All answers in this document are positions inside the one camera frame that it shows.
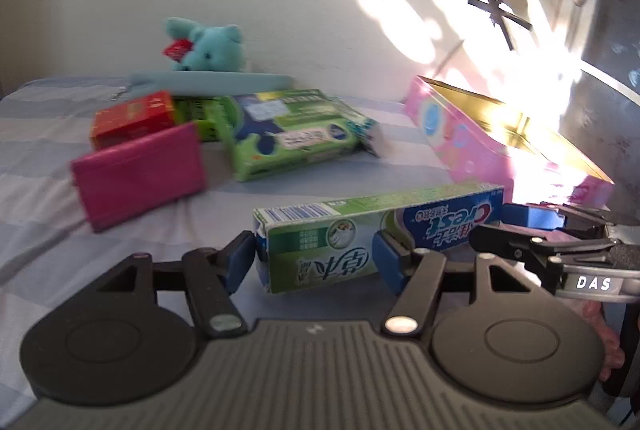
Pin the black tape cross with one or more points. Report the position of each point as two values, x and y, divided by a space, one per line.
500 12

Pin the green blue toothpaste box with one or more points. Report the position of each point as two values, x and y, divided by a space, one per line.
320 235

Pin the pink storage box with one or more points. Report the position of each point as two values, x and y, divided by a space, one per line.
450 130

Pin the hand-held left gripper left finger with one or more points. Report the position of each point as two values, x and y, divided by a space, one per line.
241 260

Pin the striped blue bed sheet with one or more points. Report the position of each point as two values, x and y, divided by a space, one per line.
50 210

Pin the glass window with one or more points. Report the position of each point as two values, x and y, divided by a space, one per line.
610 50

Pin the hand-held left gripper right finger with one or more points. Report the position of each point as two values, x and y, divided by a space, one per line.
387 260

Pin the teal plush toy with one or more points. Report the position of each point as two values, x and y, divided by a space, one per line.
215 50

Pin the red cardboard box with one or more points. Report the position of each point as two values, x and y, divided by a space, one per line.
130 117

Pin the bright green wet wipes pack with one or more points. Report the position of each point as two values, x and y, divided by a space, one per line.
205 117

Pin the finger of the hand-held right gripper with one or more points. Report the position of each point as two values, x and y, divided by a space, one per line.
505 242
530 216

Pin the large green blue pack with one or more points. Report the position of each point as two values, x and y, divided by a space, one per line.
280 135

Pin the magenta wallet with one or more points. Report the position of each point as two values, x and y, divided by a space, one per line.
140 175

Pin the person's right hand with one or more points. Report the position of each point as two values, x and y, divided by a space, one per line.
605 340

